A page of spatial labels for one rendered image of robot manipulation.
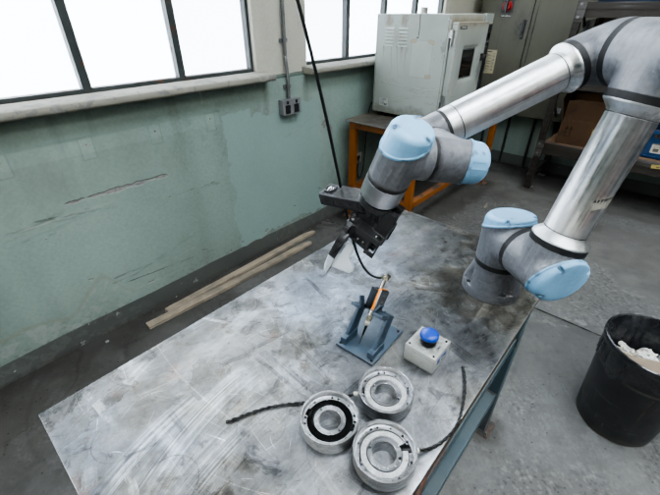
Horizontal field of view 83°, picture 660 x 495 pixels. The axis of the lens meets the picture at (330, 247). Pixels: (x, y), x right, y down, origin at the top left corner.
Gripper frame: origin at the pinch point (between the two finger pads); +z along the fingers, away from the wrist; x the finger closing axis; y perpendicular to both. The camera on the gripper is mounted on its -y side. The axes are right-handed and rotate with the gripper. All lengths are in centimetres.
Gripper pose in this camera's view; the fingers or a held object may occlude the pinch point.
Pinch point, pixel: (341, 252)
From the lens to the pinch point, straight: 84.4
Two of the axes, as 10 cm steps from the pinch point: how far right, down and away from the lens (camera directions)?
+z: -2.4, 5.9, 7.7
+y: 7.9, 5.8, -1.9
